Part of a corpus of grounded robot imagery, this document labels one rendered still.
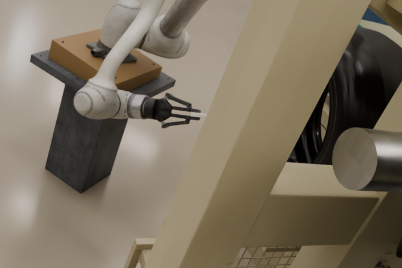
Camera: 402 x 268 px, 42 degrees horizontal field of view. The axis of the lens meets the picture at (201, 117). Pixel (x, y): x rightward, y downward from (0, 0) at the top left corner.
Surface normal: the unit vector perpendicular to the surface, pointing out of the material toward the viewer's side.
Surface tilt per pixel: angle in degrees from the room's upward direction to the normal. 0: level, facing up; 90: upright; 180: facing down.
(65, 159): 90
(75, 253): 0
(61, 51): 90
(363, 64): 32
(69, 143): 90
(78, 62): 90
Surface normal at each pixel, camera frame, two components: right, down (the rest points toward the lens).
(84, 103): -0.41, 0.15
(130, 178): 0.33, -0.82
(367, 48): 0.41, -0.62
